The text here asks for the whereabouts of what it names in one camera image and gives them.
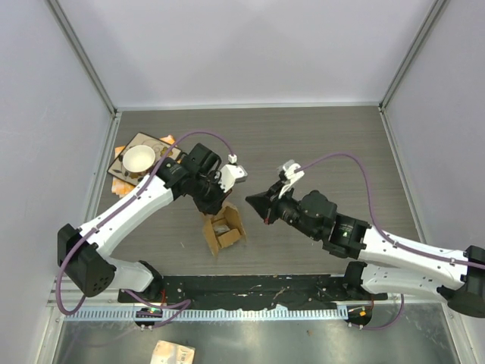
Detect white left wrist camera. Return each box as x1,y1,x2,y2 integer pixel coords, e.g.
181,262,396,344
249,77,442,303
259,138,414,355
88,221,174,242
219,154,248,193

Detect floral square plate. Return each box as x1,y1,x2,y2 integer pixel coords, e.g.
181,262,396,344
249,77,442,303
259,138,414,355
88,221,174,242
107,132,174,187

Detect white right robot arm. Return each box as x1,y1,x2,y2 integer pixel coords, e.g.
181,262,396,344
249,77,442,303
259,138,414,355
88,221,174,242
246,182,484,319

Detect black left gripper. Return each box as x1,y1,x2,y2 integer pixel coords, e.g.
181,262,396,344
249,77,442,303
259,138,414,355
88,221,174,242
191,172,233,216

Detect brown cardboard express box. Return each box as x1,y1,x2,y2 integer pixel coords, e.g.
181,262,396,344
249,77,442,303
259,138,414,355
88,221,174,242
202,202,246,257

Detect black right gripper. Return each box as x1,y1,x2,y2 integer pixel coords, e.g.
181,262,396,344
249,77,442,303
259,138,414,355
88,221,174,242
246,180,321,241

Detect aluminium frame rail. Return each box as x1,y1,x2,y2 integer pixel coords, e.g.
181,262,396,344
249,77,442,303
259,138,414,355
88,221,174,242
48,271,462,306

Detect orange checkered cloth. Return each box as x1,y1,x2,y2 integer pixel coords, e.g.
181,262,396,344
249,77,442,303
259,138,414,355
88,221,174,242
111,135,176,199

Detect pink paper packet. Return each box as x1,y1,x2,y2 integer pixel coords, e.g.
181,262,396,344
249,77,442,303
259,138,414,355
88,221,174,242
150,340,195,364

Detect white slotted cable duct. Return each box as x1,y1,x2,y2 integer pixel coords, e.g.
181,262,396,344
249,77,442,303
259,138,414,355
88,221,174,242
65,305,348,322

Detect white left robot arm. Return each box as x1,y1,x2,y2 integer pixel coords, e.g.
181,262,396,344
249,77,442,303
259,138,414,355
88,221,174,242
58,143,247,303

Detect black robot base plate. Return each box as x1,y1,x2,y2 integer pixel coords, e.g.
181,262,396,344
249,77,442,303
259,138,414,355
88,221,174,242
136,275,388,311

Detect clear box contents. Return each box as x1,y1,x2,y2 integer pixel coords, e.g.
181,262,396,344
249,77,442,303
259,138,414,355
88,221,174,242
213,224,230,235

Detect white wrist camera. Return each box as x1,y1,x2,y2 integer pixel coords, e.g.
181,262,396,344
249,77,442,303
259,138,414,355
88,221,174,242
278,159,305,199
219,154,248,193

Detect white floral bowl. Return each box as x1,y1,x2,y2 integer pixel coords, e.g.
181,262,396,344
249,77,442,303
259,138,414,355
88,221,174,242
122,145,156,178

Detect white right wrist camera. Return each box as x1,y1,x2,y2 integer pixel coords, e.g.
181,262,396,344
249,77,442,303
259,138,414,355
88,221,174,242
278,159,305,199

